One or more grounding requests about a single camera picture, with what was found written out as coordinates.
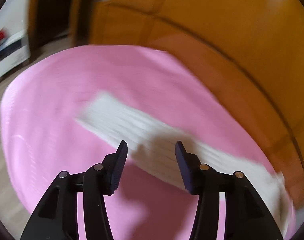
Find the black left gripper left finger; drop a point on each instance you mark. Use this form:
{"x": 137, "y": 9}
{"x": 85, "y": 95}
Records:
{"x": 72, "y": 197}

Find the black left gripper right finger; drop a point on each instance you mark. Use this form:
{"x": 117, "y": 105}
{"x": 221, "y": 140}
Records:
{"x": 229, "y": 207}

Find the white knitted sweater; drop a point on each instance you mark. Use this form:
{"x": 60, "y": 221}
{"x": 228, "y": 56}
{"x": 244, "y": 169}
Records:
{"x": 151, "y": 145}

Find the pink bed sheet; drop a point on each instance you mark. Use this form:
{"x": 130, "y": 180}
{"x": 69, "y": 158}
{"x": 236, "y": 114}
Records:
{"x": 41, "y": 137}

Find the wooden headboard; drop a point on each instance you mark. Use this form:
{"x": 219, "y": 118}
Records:
{"x": 248, "y": 53}

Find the white shelf unit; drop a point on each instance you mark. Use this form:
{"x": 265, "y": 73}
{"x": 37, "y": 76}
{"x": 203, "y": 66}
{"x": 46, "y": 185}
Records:
{"x": 14, "y": 50}

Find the dark wooden door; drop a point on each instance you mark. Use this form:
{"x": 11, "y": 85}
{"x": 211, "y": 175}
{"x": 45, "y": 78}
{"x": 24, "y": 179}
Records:
{"x": 48, "y": 20}

